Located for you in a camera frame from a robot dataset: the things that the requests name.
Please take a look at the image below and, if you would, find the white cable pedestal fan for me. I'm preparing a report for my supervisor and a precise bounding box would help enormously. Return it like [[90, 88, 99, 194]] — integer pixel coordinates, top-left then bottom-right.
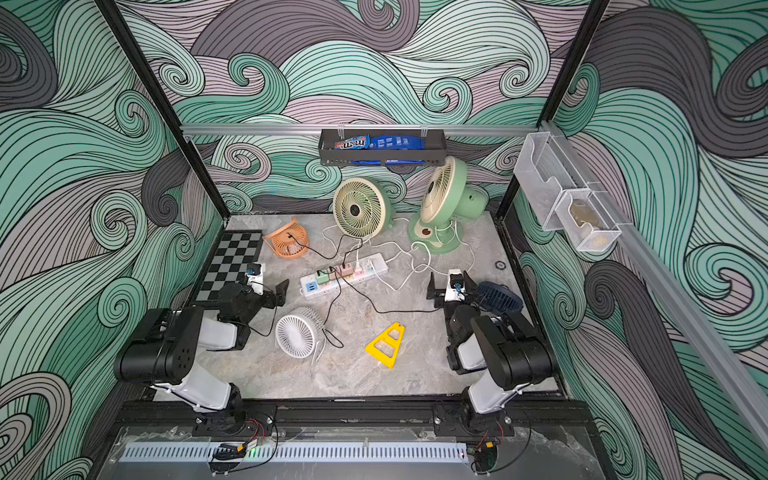
[[375, 220, 477, 292]]

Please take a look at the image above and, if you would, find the black cable white fan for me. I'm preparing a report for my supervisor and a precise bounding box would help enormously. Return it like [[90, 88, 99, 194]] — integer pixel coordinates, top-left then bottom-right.
[[321, 272, 346, 350]]

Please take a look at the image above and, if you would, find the blue candy bag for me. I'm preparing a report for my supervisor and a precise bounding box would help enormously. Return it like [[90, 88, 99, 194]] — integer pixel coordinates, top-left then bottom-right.
[[329, 134, 425, 165]]

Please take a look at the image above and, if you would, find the pink usb charger adapter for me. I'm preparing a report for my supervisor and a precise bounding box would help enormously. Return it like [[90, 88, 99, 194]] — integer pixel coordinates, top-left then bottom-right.
[[340, 263, 355, 276]]

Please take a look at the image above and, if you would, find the yellow triangular plastic frame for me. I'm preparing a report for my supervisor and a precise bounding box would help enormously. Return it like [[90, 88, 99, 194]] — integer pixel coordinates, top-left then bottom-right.
[[365, 322, 405, 369]]

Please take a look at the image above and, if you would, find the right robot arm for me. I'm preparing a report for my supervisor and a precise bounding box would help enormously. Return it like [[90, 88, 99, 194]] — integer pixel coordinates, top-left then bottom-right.
[[426, 269, 557, 416]]

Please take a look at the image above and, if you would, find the white perforated cable duct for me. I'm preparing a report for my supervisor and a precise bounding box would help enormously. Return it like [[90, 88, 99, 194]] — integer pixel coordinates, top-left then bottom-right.
[[118, 441, 469, 464]]

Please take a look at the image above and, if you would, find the dark blue small fan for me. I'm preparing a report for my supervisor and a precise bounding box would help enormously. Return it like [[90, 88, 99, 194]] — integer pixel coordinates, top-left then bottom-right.
[[477, 281, 524, 315]]

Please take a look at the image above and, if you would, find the green usb charger adapter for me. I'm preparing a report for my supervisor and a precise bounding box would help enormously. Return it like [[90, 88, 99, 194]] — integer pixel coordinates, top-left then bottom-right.
[[316, 271, 330, 285]]

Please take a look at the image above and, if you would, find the black wall shelf basket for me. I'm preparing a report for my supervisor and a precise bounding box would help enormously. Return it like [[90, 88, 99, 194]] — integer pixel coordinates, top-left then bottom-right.
[[318, 126, 447, 166]]

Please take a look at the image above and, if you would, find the black white chessboard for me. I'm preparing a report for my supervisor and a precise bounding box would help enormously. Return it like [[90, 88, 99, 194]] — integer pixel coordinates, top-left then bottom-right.
[[188, 230, 263, 305]]

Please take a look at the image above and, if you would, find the cream green round fan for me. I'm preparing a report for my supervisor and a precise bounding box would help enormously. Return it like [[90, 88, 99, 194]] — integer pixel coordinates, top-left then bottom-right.
[[332, 177, 394, 240]]

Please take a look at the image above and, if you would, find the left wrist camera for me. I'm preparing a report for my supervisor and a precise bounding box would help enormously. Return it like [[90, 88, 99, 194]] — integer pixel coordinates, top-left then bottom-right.
[[245, 263, 265, 295]]

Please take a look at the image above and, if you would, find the white cable round fan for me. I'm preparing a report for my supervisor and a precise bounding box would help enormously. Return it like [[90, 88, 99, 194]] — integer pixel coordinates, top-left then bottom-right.
[[321, 225, 401, 271]]

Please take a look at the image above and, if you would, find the aluminium wall rail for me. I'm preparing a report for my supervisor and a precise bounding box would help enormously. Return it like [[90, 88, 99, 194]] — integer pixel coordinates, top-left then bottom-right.
[[181, 122, 537, 138]]

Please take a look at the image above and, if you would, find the black usb cable orange fan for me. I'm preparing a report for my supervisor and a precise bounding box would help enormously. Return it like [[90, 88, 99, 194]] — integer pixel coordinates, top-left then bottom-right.
[[288, 234, 363, 265]]

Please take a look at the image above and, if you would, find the small white desk fan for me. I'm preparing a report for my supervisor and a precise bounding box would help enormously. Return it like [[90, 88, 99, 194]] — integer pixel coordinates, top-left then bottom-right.
[[275, 307, 326, 363]]

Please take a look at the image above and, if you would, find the black usb cable blue fan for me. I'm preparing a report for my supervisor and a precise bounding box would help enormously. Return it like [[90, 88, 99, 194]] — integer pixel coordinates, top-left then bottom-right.
[[335, 272, 445, 315]]

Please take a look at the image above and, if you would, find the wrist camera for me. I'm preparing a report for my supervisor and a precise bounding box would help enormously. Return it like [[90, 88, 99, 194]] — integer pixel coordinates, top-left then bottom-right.
[[245, 263, 265, 295], [445, 269, 467, 302]]

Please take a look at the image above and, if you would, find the large green pedestal fan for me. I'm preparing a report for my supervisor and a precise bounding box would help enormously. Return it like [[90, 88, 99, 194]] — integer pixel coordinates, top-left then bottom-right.
[[408, 156, 489, 255]]

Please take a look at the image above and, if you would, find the small orange desk fan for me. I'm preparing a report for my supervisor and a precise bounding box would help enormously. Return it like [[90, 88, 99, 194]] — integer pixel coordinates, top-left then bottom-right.
[[264, 217, 310, 259]]

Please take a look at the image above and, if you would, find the small clear plastic bin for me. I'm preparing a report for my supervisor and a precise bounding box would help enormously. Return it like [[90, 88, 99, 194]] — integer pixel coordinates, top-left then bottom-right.
[[554, 189, 621, 254]]

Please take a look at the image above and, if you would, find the white multicolour power strip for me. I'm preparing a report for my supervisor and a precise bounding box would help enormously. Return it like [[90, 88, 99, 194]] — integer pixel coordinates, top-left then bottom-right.
[[300, 253, 389, 299]]

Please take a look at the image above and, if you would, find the clear plastic wall bin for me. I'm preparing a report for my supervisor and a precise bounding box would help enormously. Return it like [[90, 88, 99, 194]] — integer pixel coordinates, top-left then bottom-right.
[[514, 132, 587, 231]]

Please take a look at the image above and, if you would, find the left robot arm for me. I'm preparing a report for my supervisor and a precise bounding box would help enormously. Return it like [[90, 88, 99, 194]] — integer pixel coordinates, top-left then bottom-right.
[[113, 280, 290, 414]]

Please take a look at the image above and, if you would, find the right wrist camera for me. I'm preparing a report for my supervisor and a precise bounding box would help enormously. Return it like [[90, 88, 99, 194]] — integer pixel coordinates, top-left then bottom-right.
[[445, 269, 467, 302]]

